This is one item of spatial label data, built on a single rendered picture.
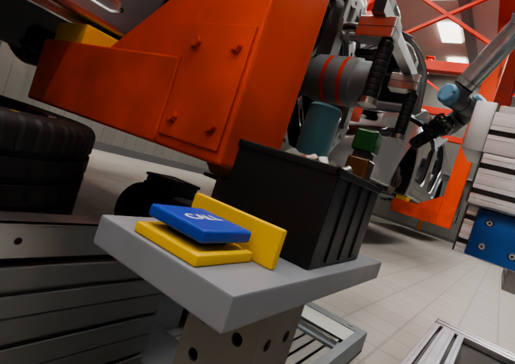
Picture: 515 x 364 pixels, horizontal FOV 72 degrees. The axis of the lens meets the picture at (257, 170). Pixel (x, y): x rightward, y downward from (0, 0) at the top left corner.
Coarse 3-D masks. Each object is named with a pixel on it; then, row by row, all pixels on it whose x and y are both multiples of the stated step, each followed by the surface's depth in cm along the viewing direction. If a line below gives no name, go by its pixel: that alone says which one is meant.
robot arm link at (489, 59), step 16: (512, 16) 120; (512, 32) 119; (496, 48) 122; (512, 48) 121; (480, 64) 125; (496, 64) 124; (464, 80) 128; (480, 80) 127; (448, 96) 130; (464, 96) 130
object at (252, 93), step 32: (224, 0) 59; (256, 0) 55; (288, 0) 56; (320, 0) 64; (192, 32) 61; (224, 32) 57; (256, 32) 54; (288, 32) 59; (192, 64) 60; (224, 64) 56; (256, 64) 54; (288, 64) 61; (192, 96) 58; (224, 96) 55; (256, 96) 56; (288, 96) 64; (160, 128) 61; (192, 128) 57; (224, 128) 54; (256, 128) 59; (224, 160) 54
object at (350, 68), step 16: (320, 64) 101; (336, 64) 99; (352, 64) 97; (368, 64) 95; (304, 80) 105; (320, 80) 101; (336, 80) 98; (352, 80) 96; (320, 96) 104; (336, 96) 100; (352, 96) 98
